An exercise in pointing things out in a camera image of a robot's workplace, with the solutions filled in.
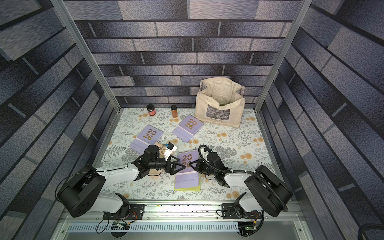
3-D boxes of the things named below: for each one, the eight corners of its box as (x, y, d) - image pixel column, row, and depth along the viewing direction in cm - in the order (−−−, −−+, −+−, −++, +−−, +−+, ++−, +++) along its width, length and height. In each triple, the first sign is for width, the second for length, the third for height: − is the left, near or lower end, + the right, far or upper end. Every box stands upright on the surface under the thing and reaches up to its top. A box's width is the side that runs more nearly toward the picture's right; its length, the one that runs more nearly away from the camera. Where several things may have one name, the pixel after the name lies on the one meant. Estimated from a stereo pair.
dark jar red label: (148, 115, 117) (145, 109, 111) (149, 110, 121) (147, 103, 115) (155, 115, 117) (153, 109, 111) (156, 110, 121) (154, 103, 115)
